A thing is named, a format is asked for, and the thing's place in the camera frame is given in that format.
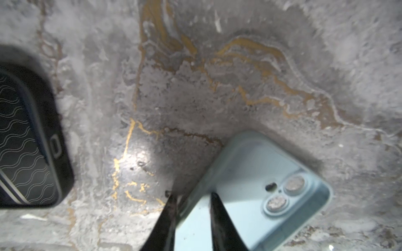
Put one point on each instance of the black smartphone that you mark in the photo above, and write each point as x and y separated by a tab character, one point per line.
26	179

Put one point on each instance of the light green phone case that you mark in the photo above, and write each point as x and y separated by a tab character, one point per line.
268	194

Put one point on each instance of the black phone case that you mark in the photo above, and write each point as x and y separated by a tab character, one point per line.
44	117

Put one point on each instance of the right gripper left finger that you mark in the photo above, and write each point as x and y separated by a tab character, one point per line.
162	237

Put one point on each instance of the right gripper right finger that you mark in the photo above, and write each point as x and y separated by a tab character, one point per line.
225	237

